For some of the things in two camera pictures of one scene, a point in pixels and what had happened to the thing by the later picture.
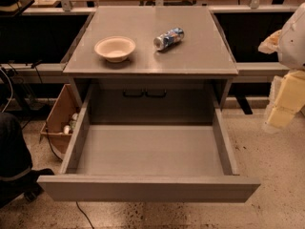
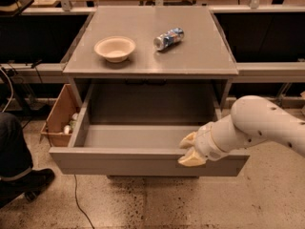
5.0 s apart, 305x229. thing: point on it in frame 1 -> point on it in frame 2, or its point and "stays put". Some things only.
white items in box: (71, 124) stays put
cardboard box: (61, 114) stays put
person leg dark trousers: (15, 158) stays put
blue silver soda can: (169, 38) stays put
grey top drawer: (150, 162) -> (135, 130)
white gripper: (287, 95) -> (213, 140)
